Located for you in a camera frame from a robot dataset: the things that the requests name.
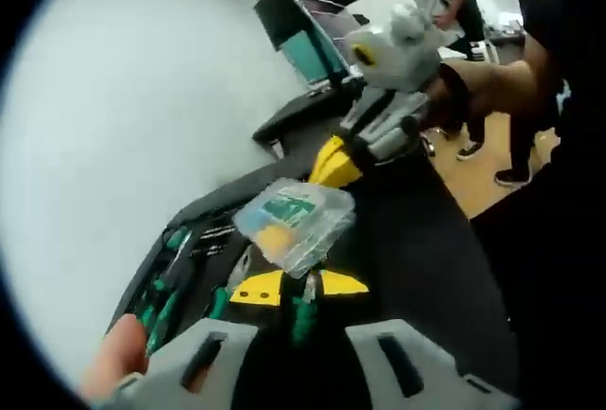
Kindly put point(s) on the black toolbox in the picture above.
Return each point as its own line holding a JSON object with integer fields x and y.
{"x": 208, "y": 268}

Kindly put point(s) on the clear plastic parts box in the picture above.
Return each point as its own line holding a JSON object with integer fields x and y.
{"x": 303, "y": 239}

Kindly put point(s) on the teal display screen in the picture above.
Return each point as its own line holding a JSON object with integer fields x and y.
{"x": 303, "y": 55}

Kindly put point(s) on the open laptop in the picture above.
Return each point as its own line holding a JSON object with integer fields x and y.
{"x": 326, "y": 17}

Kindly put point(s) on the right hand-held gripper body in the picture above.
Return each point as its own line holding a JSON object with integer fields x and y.
{"x": 402, "y": 55}

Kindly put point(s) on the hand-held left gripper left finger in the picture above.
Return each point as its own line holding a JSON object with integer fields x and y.
{"x": 180, "y": 372}

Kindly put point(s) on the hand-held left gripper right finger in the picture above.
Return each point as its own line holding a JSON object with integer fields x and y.
{"x": 426, "y": 381}

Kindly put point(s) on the person's right hand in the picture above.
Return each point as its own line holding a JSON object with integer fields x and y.
{"x": 452, "y": 90}

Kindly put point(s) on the person's left hand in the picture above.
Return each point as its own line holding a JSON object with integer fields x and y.
{"x": 118, "y": 358}

